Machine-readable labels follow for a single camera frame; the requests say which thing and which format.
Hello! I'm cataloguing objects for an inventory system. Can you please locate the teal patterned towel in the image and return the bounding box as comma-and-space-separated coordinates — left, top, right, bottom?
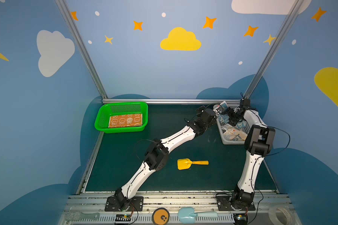
214, 101, 250, 129

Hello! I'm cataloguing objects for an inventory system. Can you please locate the white plastic basket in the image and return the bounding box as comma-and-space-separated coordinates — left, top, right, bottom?
214, 101, 267, 145

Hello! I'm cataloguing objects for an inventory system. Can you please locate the orange jellyfish pattern towel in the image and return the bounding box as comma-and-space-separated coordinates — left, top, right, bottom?
108, 113, 143, 128

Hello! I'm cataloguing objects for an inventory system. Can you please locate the green plastic basket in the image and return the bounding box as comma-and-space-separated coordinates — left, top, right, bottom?
94, 102, 148, 134

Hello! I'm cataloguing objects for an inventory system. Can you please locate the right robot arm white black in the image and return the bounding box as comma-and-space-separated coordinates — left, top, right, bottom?
225, 108, 275, 211

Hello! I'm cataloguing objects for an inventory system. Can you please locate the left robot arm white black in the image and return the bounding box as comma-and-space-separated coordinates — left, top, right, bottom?
114, 106, 219, 211

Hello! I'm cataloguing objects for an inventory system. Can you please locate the beige lettered towel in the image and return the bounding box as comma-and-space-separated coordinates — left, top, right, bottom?
223, 128, 247, 141

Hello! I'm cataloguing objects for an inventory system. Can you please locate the yellow toy shovel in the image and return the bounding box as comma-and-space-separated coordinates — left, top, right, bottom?
177, 158, 209, 170

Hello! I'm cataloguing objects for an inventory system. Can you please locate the light blue toy shovel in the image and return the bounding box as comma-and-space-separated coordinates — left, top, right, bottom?
177, 207, 218, 224

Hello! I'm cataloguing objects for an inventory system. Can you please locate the right electronics board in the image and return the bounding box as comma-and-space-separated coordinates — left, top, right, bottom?
233, 214, 248, 225

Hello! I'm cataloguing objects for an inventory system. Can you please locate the electronics board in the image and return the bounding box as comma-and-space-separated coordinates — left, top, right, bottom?
233, 214, 248, 225
114, 214, 131, 225

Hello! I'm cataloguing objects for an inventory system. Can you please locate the orange black round disc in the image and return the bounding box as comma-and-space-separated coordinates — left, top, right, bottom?
152, 208, 170, 225

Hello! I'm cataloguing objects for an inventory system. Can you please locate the clear tape roll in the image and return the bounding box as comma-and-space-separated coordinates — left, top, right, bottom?
268, 205, 295, 225

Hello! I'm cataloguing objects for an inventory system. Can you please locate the left electronics board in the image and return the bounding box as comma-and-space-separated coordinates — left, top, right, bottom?
114, 214, 131, 225

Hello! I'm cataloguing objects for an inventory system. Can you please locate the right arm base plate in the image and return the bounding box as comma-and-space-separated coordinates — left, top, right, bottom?
215, 196, 256, 211

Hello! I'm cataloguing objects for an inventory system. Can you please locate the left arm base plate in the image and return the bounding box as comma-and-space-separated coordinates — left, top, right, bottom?
104, 196, 144, 212

